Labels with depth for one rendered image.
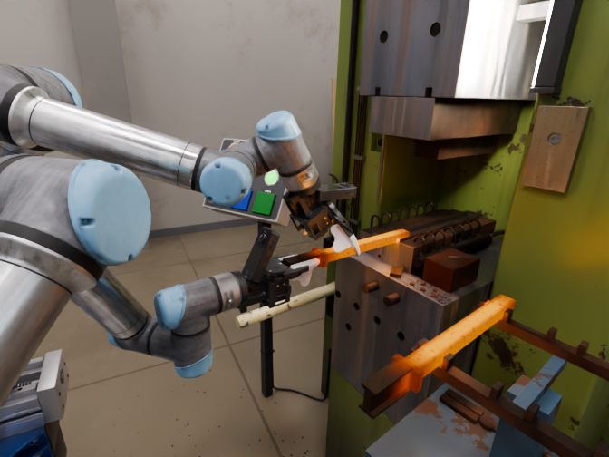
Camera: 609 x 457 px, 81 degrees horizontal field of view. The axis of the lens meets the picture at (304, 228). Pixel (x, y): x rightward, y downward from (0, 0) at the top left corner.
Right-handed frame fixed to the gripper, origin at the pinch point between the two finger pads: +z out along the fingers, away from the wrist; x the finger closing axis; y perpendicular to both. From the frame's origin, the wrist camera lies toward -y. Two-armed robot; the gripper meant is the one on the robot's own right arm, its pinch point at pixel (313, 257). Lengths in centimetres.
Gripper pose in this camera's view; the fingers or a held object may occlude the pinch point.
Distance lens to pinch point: 85.0
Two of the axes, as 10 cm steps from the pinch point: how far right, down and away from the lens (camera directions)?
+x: 5.8, 2.9, -7.6
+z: 8.1, -1.8, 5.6
